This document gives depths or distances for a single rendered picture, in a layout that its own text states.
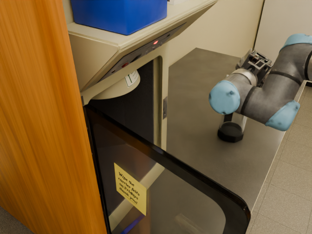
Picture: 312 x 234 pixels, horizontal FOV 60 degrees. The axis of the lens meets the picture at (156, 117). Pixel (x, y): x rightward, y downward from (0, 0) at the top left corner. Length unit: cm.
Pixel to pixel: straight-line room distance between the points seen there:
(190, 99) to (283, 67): 70
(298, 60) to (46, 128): 53
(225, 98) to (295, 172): 187
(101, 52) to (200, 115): 88
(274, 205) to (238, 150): 117
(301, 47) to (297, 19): 279
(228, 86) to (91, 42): 37
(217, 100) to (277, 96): 13
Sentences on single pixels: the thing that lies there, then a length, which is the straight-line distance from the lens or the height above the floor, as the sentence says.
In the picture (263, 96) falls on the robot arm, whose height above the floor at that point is 131.
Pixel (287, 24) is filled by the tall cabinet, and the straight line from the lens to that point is 351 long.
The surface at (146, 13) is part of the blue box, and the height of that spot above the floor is 153.
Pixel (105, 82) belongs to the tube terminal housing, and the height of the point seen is 138.
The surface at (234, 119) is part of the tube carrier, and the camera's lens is 102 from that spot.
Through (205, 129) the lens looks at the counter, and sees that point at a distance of 112.
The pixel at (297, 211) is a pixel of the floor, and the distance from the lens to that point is 221.
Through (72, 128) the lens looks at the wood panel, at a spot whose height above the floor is 142.
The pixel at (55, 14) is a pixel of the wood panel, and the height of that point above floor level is 156.
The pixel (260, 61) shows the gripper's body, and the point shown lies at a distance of 82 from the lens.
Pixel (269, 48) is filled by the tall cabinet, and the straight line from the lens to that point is 362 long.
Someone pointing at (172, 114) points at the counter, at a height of 94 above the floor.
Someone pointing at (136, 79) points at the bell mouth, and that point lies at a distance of 64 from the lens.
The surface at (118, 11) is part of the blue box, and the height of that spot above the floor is 154.
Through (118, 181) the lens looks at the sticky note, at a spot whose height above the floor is 126.
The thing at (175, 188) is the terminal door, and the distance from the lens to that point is 37.
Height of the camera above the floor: 163
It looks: 36 degrees down
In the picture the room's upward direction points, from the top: straight up
